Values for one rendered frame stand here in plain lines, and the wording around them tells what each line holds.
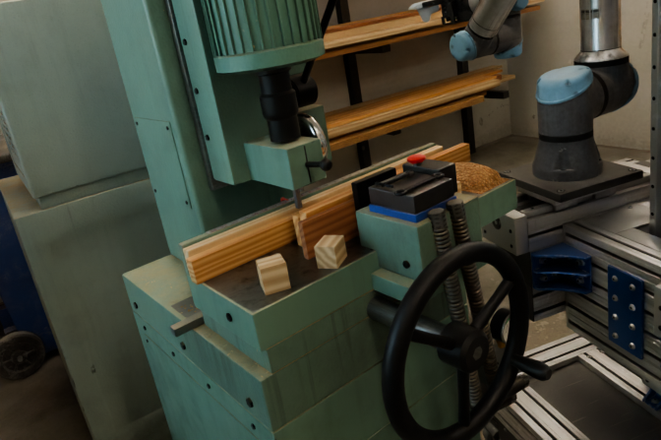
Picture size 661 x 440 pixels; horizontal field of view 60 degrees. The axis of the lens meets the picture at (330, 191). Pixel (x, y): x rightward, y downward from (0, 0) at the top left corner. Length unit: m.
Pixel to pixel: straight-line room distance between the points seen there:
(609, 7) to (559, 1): 3.09
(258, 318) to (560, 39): 3.96
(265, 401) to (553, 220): 0.78
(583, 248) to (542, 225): 0.10
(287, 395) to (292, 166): 0.34
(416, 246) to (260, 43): 0.37
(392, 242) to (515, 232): 0.50
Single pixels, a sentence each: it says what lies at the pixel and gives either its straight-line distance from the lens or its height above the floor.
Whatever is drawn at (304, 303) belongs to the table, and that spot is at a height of 0.88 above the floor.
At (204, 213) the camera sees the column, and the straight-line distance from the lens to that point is 1.10.
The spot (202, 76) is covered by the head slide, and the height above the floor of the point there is 1.19.
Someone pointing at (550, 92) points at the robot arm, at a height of 1.02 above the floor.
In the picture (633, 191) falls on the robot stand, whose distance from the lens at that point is 1.50.
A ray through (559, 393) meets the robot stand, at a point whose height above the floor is 0.21.
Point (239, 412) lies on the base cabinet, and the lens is 0.98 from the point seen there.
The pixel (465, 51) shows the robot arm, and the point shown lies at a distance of 1.49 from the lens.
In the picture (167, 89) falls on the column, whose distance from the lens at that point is 1.06.
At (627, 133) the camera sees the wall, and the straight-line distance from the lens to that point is 4.41.
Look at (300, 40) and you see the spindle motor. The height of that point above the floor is 1.23.
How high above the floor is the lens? 1.27
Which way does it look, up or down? 18 degrees down
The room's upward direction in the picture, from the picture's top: 10 degrees counter-clockwise
